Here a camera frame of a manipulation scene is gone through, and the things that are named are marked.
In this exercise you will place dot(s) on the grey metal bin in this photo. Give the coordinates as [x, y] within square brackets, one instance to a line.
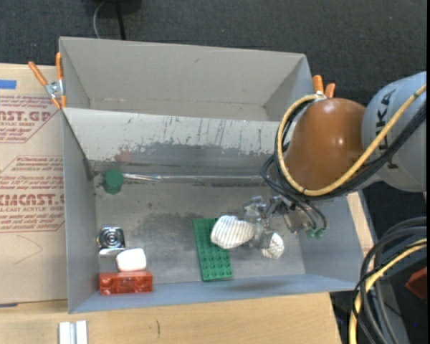
[172, 206]

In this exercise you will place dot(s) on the white rounded block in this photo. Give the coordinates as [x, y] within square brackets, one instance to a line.
[130, 260]

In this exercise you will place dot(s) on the brown cardboard board red print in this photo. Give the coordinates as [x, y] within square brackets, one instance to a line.
[28, 177]

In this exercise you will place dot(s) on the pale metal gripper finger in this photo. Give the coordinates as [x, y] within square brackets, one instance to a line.
[267, 232]
[257, 229]

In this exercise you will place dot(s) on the dark green flat block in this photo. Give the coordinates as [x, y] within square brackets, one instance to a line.
[215, 263]

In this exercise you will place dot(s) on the red-brown flat block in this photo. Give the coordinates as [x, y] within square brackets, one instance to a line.
[125, 282]

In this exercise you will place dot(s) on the shiny metal square object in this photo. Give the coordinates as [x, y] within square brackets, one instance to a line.
[111, 238]

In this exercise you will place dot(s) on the dark green cylinder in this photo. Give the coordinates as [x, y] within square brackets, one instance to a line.
[113, 181]

